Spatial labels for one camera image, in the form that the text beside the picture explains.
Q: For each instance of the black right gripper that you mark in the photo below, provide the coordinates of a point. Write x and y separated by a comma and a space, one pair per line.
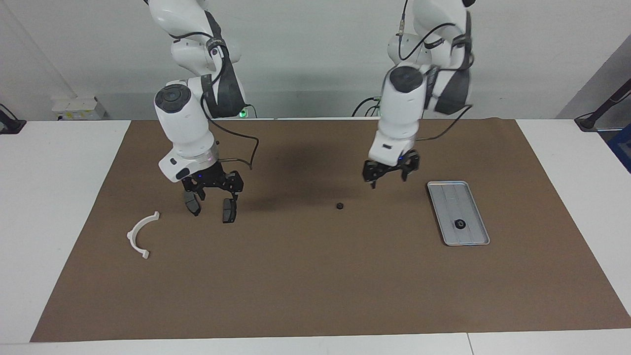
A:
212, 180

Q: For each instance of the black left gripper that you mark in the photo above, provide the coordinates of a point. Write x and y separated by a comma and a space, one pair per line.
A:
392, 170

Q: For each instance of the large black bearing gear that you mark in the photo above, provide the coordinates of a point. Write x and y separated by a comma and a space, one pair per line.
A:
461, 224

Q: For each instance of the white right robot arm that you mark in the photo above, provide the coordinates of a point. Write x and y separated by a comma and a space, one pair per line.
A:
182, 123

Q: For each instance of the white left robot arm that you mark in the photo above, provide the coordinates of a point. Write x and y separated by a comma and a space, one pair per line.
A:
404, 113

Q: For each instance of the silver metal tray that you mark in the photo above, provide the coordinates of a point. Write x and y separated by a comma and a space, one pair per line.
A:
451, 207

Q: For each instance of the short grey brake pad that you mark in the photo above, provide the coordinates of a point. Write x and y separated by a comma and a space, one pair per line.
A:
229, 213

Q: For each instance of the long grey brake pad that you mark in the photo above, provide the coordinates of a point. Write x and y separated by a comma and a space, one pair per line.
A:
192, 207

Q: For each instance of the large brown table mat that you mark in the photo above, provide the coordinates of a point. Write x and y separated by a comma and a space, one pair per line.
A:
315, 286

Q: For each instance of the white power strip box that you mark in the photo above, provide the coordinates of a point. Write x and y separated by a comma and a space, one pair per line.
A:
79, 108

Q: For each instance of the black angled stand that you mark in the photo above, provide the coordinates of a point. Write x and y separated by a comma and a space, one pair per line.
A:
604, 106

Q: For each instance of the blue crate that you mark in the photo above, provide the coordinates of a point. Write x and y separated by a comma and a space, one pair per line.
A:
622, 148

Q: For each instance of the white curved plastic bracket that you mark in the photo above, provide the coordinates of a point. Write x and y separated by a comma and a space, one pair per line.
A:
132, 237

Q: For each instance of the black clamp mount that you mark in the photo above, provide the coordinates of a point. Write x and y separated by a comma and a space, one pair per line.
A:
11, 124

